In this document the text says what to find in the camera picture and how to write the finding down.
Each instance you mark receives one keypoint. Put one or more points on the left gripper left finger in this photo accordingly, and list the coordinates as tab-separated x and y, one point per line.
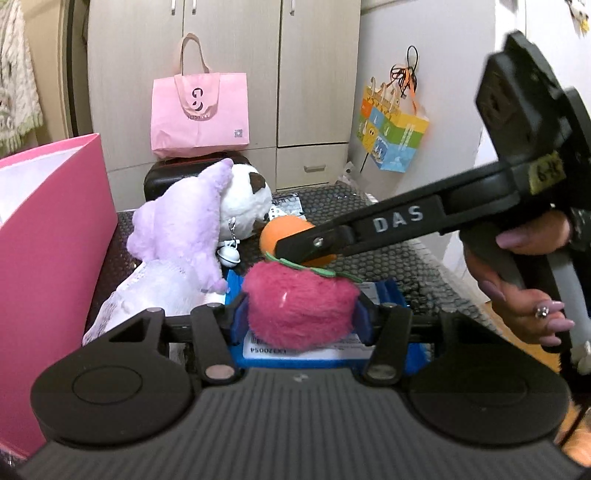
210	333

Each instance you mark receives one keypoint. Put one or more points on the black suitcase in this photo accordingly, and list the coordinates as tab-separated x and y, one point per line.
163	174

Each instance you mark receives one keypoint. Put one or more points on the white brown plush cat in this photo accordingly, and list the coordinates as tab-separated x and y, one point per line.
245	210

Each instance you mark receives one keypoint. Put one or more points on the right hand pink nails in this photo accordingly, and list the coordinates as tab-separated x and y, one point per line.
534	316

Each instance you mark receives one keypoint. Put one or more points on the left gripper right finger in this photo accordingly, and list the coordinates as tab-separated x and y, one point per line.
385	327

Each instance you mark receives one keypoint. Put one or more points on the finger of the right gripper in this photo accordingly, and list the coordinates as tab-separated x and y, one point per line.
379	225

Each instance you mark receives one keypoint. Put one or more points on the small printed card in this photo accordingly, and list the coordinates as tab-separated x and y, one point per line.
289	205

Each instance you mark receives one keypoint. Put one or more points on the beige wardrobe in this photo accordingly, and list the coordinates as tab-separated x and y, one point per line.
272	80

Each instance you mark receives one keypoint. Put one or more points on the keys on hook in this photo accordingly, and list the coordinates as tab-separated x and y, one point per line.
404	77

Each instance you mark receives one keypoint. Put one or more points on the pink tote bag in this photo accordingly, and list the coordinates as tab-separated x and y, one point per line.
198	114

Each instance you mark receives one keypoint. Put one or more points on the purple plush toy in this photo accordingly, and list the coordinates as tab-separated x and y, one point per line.
175	239

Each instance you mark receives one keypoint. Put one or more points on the pink storage box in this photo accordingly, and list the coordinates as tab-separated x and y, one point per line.
57	220

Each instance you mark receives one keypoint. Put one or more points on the colourful paper gift bag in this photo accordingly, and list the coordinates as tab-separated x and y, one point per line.
391	127

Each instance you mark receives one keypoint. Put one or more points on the cream knitted cardigan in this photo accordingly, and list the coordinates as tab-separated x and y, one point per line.
21	112

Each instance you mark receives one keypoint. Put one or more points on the pink fuzzy strawberry plush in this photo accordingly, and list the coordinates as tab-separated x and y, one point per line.
298	309

